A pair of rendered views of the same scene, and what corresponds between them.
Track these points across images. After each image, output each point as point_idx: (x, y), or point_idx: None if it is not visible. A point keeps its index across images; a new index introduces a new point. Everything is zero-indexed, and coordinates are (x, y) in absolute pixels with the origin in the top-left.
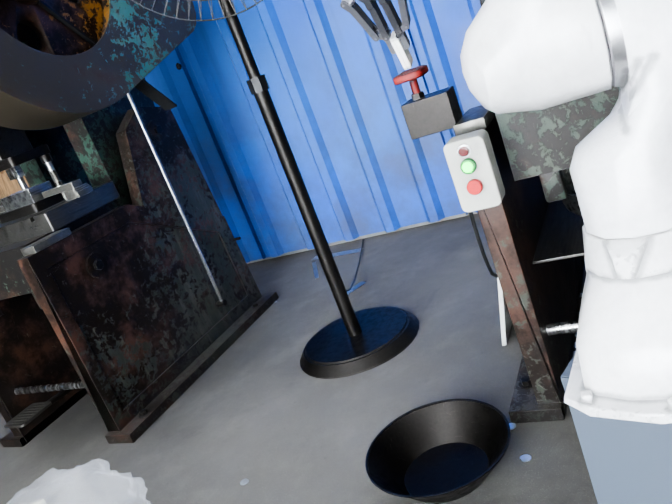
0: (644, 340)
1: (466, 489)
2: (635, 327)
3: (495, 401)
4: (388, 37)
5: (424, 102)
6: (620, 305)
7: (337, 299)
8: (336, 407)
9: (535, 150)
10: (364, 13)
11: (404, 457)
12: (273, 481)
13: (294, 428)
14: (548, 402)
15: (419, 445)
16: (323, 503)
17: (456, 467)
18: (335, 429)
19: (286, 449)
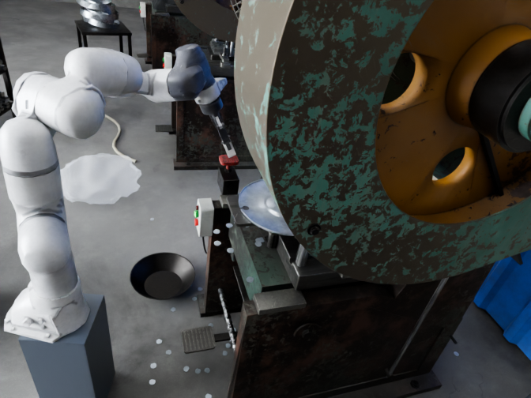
0: (15, 302)
1: (142, 293)
2: (19, 298)
3: None
4: (221, 139)
5: (220, 175)
6: (27, 291)
7: None
8: None
9: (232, 234)
10: None
11: (167, 267)
12: (153, 228)
13: (187, 221)
14: (204, 307)
15: (175, 269)
16: (141, 250)
17: (165, 287)
18: (188, 236)
19: (173, 224)
